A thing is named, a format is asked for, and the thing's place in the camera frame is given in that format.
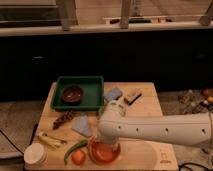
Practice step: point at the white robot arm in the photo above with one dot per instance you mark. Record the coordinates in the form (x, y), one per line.
(189, 130)

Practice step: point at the dark brown bowl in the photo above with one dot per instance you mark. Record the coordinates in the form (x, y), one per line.
(72, 94)

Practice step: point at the red bowl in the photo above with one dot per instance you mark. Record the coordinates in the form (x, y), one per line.
(101, 153)

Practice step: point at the green plastic tray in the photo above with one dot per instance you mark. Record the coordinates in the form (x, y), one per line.
(92, 98)

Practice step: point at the grey folded cloth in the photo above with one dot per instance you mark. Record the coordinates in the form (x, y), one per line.
(81, 125)

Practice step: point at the green chili pepper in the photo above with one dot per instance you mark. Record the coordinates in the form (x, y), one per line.
(76, 146)

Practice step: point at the wooden board table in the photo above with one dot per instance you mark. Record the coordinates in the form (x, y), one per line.
(135, 154)

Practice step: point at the orange tomato toy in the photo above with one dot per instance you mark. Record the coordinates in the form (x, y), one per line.
(78, 157)

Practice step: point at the yellow banana peel toy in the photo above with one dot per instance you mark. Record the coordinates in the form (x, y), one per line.
(51, 141)

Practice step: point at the clutter pile right floor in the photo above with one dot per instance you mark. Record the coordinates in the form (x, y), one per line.
(194, 101)

